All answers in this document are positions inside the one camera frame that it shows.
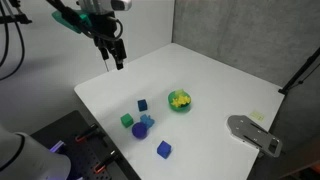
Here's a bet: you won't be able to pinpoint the black stand pole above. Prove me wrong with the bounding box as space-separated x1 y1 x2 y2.
277 46 320 96

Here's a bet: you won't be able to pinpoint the light green block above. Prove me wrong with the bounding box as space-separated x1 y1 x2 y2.
173 88 186 98

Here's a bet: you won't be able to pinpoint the dark blue cube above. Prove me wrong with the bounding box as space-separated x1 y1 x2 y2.
137 98 149 112

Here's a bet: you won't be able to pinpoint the black perforated base board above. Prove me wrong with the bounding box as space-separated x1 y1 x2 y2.
29 110 142 180

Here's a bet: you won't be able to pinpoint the black hanging cables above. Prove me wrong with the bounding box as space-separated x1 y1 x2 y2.
0 0 27 82

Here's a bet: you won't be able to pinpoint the green bowl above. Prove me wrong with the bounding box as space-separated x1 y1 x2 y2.
167 89 193 113

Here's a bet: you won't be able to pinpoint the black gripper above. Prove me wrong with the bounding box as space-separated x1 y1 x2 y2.
88 11 128 71

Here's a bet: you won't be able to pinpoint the bright blue cube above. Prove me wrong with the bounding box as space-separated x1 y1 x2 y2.
156 140 173 160

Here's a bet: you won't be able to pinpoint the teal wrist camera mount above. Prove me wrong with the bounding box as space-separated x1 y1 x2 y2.
51 9 93 35

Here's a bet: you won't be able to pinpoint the black camera bracket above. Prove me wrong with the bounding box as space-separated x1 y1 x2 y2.
0 0 33 25

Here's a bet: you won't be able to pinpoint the green cube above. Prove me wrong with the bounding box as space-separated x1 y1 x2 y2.
120 113 135 128

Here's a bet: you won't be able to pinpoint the yellow tape patch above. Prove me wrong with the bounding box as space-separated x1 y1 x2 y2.
249 110 265 122

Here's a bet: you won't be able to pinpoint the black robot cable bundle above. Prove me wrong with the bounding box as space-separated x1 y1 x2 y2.
46 0 125 43

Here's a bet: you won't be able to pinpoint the black clamp with orange tip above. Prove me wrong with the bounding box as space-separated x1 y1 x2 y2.
93 150 121 175
74 123 100 144

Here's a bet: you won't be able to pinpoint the purple ball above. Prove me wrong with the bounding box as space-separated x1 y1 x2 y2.
131 121 149 140

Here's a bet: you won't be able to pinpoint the yellow plush toy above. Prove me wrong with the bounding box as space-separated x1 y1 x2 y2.
170 94 192 108

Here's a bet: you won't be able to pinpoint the light blue block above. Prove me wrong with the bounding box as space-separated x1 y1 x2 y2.
139 113 156 130

